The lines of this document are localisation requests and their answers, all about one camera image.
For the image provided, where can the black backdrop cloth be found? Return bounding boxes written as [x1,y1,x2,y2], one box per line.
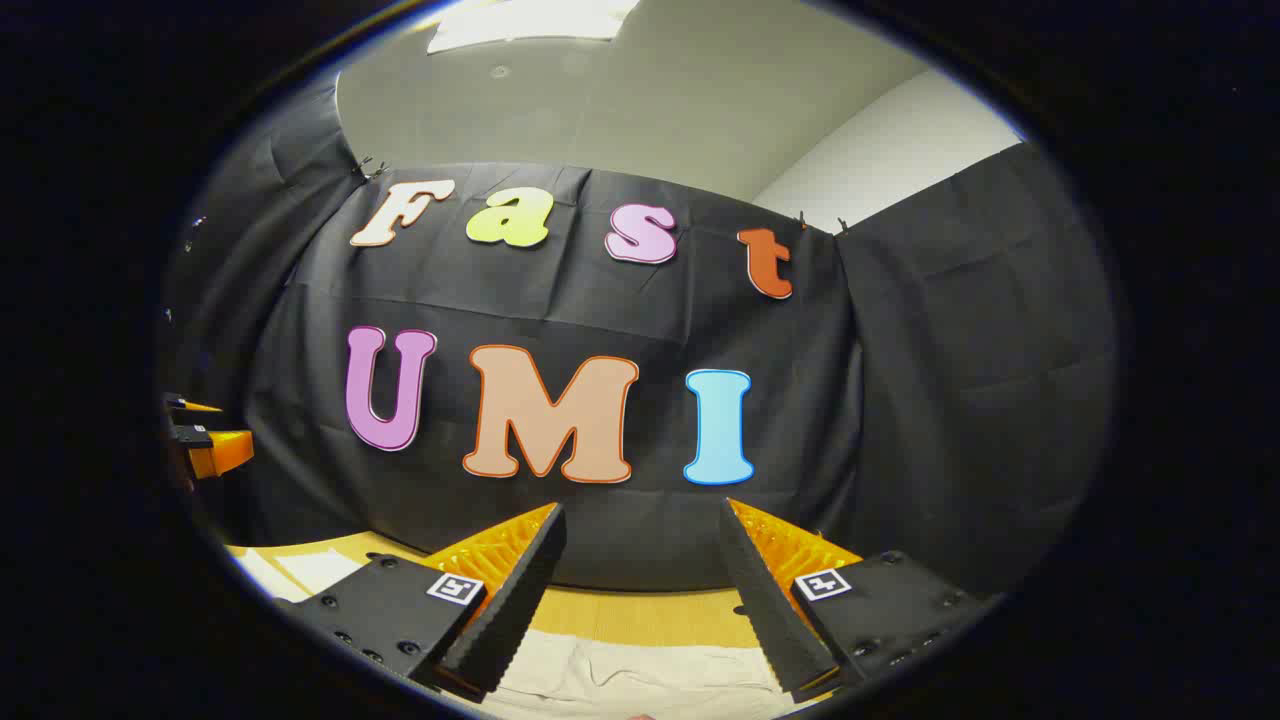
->
[160,75,1119,596]

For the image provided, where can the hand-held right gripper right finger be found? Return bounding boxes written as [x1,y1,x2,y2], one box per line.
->
[720,497,1001,704]

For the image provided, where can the white jeans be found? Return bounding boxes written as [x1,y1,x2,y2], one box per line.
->
[235,545,801,720]

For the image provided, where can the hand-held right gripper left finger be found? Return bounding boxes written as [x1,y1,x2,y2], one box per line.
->
[275,503,567,701]

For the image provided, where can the ceiling light panel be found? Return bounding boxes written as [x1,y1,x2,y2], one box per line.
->
[428,0,641,54]

